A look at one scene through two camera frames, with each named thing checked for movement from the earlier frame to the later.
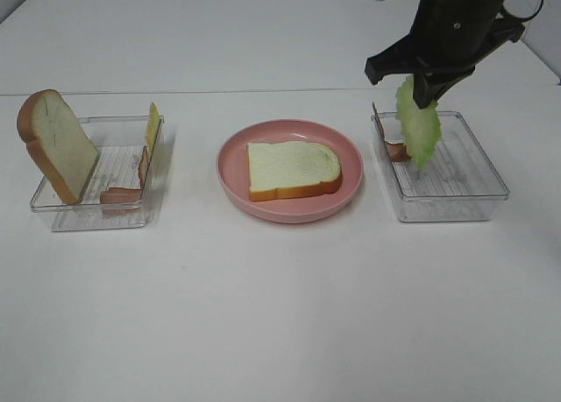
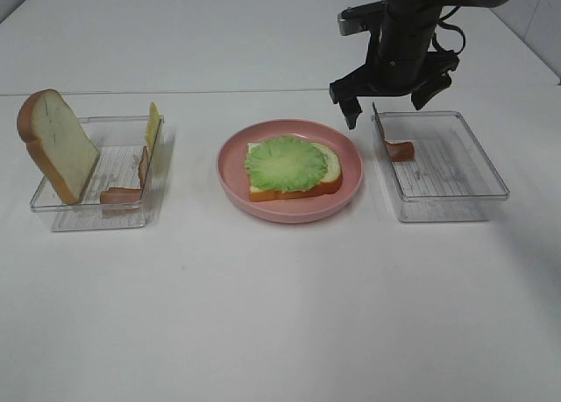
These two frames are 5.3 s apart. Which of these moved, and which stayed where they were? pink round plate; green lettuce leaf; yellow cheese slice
Moved: green lettuce leaf
Stayed: pink round plate; yellow cheese slice
